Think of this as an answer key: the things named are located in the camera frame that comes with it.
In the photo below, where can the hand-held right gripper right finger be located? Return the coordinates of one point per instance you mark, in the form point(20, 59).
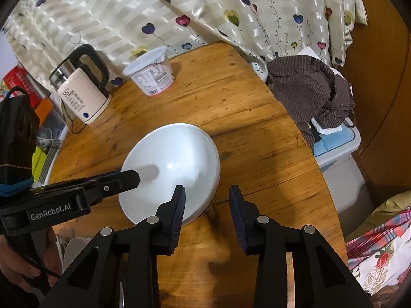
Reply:
point(236, 215)

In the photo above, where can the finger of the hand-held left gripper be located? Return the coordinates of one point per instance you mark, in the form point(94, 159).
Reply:
point(122, 181)

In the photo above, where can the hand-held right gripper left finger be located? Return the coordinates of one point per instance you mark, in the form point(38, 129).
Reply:
point(179, 211)

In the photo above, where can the white bowl blue stripe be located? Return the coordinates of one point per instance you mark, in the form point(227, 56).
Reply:
point(208, 200)
point(179, 154)

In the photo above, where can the person's left hand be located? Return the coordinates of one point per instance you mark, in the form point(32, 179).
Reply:
point(16, 263)

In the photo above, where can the thick green box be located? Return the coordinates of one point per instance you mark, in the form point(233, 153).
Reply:
point(40, 160)

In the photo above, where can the orange lid clear container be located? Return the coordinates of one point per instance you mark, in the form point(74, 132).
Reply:
point(45, 107)

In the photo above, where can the long red box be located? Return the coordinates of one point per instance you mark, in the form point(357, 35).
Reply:
point(19, 73)

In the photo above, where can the cream electric kettle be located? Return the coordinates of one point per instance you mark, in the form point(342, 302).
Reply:
point(83, 99)

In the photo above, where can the white plastic tub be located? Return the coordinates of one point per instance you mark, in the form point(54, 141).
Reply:
point(151, 77)

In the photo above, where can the white storage bin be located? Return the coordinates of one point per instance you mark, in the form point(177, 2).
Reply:
point(346, 179)

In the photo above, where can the blue cloth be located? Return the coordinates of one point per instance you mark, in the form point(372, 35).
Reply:
point(334, 142)

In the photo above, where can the white cloth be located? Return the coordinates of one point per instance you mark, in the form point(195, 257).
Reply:
point(327, 131)

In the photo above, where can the brown checkered shirt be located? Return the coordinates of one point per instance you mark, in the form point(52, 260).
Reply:
point(305, 89)

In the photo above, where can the plaid floral blanket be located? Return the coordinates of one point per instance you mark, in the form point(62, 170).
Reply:
point(385, 247)

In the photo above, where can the olive cloth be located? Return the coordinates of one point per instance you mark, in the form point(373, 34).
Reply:
point(395, 202)

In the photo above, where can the heart print curtain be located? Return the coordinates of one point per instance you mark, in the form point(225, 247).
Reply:
point(192, 6)

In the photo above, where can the wooden door panel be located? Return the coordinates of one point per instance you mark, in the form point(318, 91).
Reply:
point(379, 70)

